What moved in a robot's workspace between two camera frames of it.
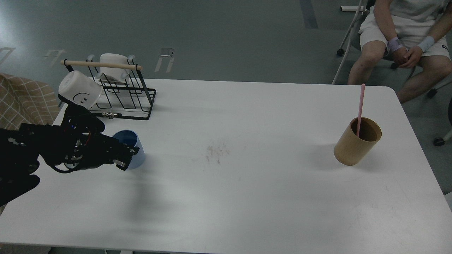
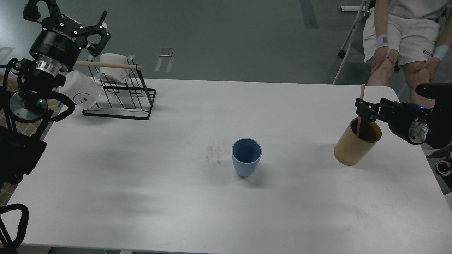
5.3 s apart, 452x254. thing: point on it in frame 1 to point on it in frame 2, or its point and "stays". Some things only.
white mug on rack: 113,74 stays
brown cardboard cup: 351,150 stays
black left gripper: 77,143 to 56,48
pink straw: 361,109 stays
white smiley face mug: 78,89 stays
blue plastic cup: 129,137 to 246,153
